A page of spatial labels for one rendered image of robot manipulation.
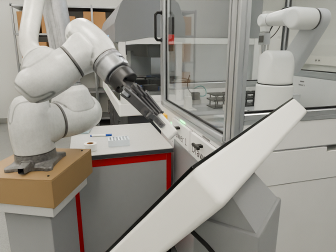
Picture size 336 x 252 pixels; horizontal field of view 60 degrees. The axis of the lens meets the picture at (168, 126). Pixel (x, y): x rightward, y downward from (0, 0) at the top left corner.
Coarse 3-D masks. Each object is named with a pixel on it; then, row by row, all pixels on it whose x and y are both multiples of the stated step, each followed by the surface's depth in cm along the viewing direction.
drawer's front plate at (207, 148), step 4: (192, 132) 138; (192, 136) 137; (196, 136) 132; (192, 140) 138; (196, 140) 133; (200, 140) 128; (204, 140) 126; (204, 144) 124; (208, 144) 121; (192, 148) 138; (200, 148) 129; (204, 148) 124; (208, 148) 120; (212, 148) 116; (216, 148) 116; (192, 152) 139; (196, 152) 134; (200, 152) 129; (204, 152) 124; (208, 152) 120; (196, 156) 134
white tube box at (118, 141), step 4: (112, 136) 177; (116, 136) 178; (120, 136) 178; (124, 136) 178; (108, 140) 169; (112, 140) 169; (116, 140) 170; (120, 140) 170; (124, 140) 171; (128, 140) 172; (108, 144) 169; (112, 144) 170; (116, 144) 170; (120, 144) 171; (124, 144) 172; (128, 144) 172
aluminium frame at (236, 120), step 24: (240, 0) 92; (240, 24) 93; (240, 48) 95; (240, 72) 97; (240, 96) 100; (192, 120) 140; (240, 120) 102; (312, 120) 111; (288, 144) 111; (312, 144) 114
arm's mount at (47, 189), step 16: (64, 160) 119; (80, 160) 123; (0, 176) 106; (16, 176) 105; (32, 176) 105; (48, 176) 104; (64, 176) 110; (80, 176) 123; (0, 192) 106; (16, 192) 105; (32, 192) 104; (48, 192) 103; (64, 192) 111
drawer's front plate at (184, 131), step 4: (172, 120) 168; (176, 120) 162; (172, 124) 168; (176, 124) 161; (180, 124) 154; (180, 128) 154; (184, 128) 148; (188, 128) 145; (180, 132) 155; (184, 132) 148; (188, 132) 142; (184, 136) 149; (188, 136) 143; (180, 140) 156; (184, 140) 149; (188, 140) 144; (184, 144) 150; (188, 144) 144; (188, 148) 145
